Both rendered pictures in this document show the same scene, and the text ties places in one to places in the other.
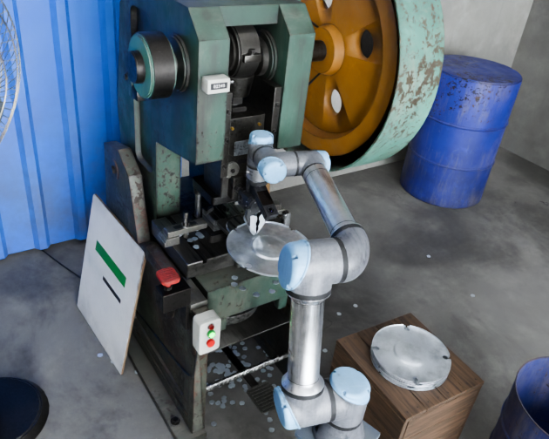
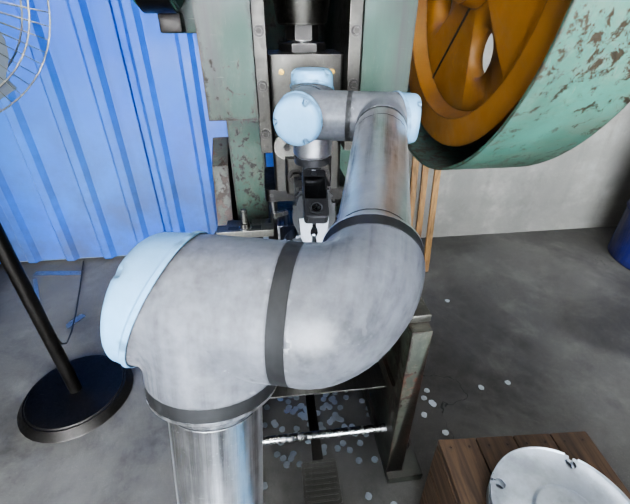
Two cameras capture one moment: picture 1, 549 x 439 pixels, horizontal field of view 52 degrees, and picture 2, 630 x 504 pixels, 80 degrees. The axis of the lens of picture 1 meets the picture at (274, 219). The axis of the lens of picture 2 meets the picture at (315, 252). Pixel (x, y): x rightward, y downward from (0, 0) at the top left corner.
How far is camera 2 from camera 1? 116 cm
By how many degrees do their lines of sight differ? 26
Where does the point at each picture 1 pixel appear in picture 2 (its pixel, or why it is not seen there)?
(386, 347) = (520, 487)
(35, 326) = not seen: hidden behind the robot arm
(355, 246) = (335, 279)
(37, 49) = not seen: hidden behind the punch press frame
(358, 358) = (463, 488)
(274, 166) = (291, 106)
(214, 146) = (239, 92)
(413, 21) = not seen: outside the picture
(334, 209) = (359, 182)
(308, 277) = (143, 345)
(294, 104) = (389, 31)
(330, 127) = (473, 101)
